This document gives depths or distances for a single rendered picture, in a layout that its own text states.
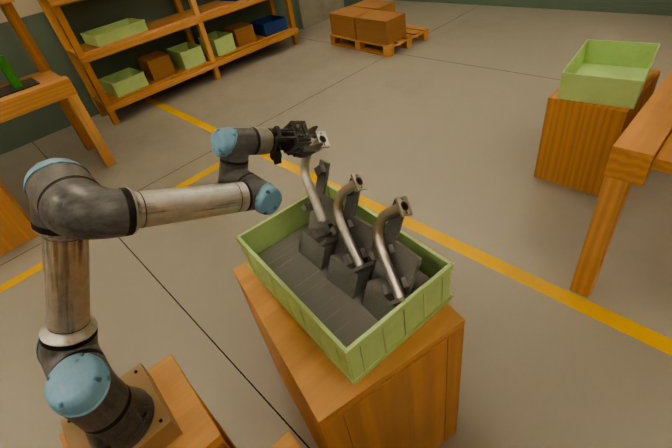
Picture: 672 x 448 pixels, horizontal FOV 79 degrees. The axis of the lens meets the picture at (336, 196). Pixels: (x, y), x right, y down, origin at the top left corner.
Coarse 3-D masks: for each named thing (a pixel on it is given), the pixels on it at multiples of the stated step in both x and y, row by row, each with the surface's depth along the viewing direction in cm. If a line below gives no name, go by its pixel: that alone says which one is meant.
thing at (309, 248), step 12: (324, 168) 138; (324, 180) 140; (324, 192) 142; (324, 204) 141; (312, 216) 148; (312, 228) 147; (312, 240) 140; (300, 252) 147; (312, 252) 141; (324, 252) 136; (324, 264) 139
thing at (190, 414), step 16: (160, 368) 118; (176, 368) 117; (160, 384) 114; (176, 384) 113; (176, 400) 109; (192, 400) 109; (176, 416) 106; (192, 416) 105; (208, 416) 105; (192, 432) 102; (208, 432) 101
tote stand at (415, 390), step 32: (256, 288) 145; (256, 320) 165; (288, 320) 132; (448, 320) 123; (288, 352) 123; (320, 352) 121; (416, 352) 116; (448, 352) 128; (288, 384) 162; (320, 384) 113; (352, 384) 112; (384, 384) 115; (416, 384) 126; (448, 384) 140; (320, 416) 106; (352, 416) 114; (384, 416) 125; (416, 416) 139; (448, 416) 156
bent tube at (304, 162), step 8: (320, 136) 128; (312, 144) 129; (328, 144) 127; (304, 160) 133; (304, 168) 134; (304, 176) 134; (304, 184) 135; (312, 184) 134; (312, 192) 133; (312, 200) 133; (320, 208) 132; (320, 216) 131
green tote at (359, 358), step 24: (336, 192) 155; (288, 216) 153; (360, 216) 149; (240, 240) 141; (264, 240) 150; (408, 240) 130; (264, 264) 130; (432, 264) 126; (288, 288) 120; (432, 288) 117; (408, 312) 114; (432, 312) 123; (312, 336) 123; (360, 336) 104; (384, 336) 110; (408, 336) 120; (336, 360) 114; (360, 360) 108
